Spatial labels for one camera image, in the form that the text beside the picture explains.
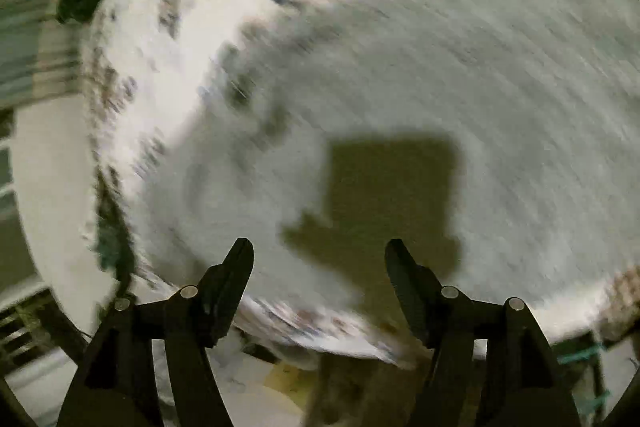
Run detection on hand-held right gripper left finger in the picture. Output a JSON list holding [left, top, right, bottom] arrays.
[[56, 237, 255, 427]]

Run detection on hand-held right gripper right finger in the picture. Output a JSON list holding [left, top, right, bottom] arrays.
[[384, 238, 582, 427]]

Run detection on grey pants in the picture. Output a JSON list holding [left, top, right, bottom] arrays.
[[137, 0, 640, 358]]

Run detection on white mattress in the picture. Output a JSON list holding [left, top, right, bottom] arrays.
[[10, 99, 118, 340]]

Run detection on white brown printed blanket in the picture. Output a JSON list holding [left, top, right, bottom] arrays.
[[80, 0, 640, 368]]

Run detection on striped cloth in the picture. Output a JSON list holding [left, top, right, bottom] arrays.
[[0, 0, 84, 108]]

